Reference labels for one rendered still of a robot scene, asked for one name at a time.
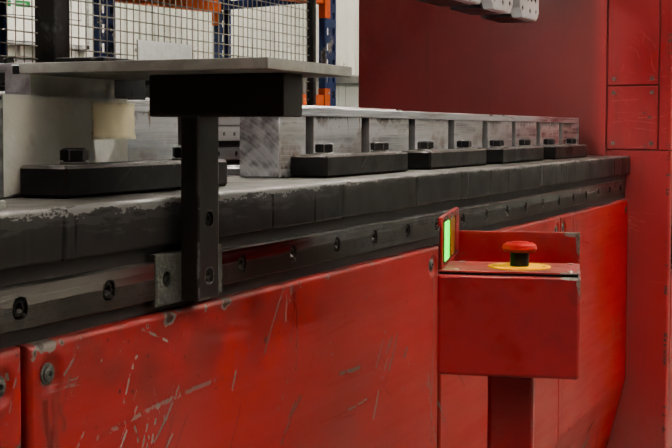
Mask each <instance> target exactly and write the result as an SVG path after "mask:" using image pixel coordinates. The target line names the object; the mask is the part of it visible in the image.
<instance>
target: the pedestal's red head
mask: <svg viewBox="0 0 672 448"><path fill-rule="evenodd" d="M456 209H458V213H459V208H458V207H455V208H453V209H451V210H450V211H448V212H447V213H445V214H443V215H442V216H440V217H439V218H438V226H440V228H439V259H440V269H439V272H440V274H439V275H438V282H437V372H438V374H442V375H468V376H493V377H519V378H544V379H570V380H577V379H578V378H579V376H580V304H581V271H580V236H581V233H580V232H522V231H465V230H459V249H458V251H457V252H456V253H455V254H454V255H453V256H452V257H451V258H450V259H449V260H448V261H447V262H446V263H445V264H444V222H445V216H447V215H448V219H450V218H451V213H452V212H453V216H454V215H455V214H456ZM508 241H530V242H533V243H534V244H536V246H537V249H536V251H535V252H533V253H529V263H536V264H545V265H549V266H551V268H550V269H544V270H502V269H494V268H490V267H488V265H490V264H495V263H510V252H504V250H503V248H502V247H503V244H504V243H506V242H508ZM453 258H454V261H451V260H452V259H453Z"/></svg>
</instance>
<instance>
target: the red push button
mask: <svg viewBox="0 0 672 448"><path fill-rule="evenodd" d="M502 248H503V250H504V252H510V266H512V267H528V266H529V253H533V252H535V251H536V249H537V246H536V244H534V243H533V242H530V241H508V242H506V243H504V244H503V247H502Z"/></svg>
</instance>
